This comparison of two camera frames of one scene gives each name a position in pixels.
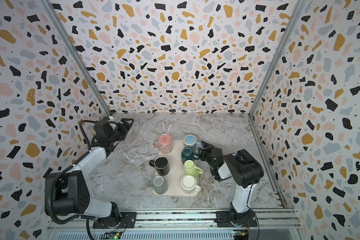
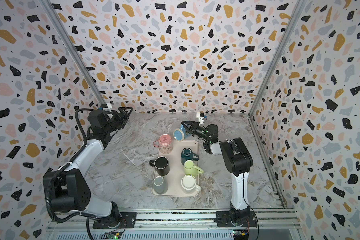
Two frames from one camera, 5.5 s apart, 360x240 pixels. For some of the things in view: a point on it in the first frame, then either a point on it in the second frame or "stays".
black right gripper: (206, 150) -> (193, 129)
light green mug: (189, 168) stays
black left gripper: (123, 130) -> (123, 119)
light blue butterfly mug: (189, 140) -> (182, 134)
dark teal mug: (187, 154) stays
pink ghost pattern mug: (165, 143) stays
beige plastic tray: (176, 172) stays
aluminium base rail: (188, 224) stays
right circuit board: (240, 235) stays
